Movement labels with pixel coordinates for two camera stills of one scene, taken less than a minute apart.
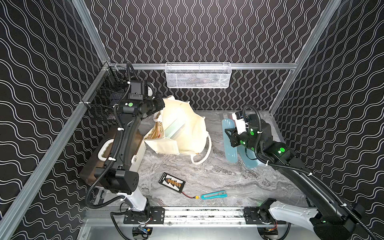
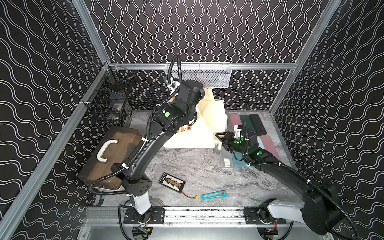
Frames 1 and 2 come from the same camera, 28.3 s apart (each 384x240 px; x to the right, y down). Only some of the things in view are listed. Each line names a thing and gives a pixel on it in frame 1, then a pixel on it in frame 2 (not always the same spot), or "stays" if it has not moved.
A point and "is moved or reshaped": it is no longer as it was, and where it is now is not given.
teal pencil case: (248, 156) is moved or reshaped
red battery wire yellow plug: (196, 197) stays
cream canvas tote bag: (179, 129) is moved or reshaped
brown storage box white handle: (99, 157) stays
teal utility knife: (214, 195) stays
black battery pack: (172, 182) stays
